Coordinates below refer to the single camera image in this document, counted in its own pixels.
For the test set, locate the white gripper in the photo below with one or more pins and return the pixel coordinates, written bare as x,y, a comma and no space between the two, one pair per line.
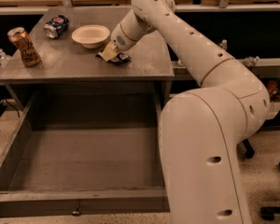
118,40

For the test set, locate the blueberry rxbar dark wrapper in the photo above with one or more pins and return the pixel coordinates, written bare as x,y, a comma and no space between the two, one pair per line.
119,58

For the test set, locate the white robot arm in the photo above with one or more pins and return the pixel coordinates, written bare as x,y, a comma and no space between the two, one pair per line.
200,129

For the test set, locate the grey drawer cabinet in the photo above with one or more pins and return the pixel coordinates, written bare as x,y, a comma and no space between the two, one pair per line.
73,77

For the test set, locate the open grey top drawer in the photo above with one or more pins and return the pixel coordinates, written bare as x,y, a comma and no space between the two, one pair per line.
75,155

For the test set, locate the white paper bowl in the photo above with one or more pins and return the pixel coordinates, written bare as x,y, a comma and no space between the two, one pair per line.
91,36

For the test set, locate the blue pepsi can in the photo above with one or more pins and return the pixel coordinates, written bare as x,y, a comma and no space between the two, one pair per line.
56,26

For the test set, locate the gold soda can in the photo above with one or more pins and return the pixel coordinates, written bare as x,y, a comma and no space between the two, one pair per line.
23,42

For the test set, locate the small clear sanitizer bottle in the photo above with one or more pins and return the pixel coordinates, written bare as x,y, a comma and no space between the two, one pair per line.
4,58

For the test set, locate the crumpled plastic wrapper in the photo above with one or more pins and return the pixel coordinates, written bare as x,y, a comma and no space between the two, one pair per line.
251,61

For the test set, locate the black chair base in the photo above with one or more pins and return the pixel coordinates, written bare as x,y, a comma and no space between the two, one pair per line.
261,173

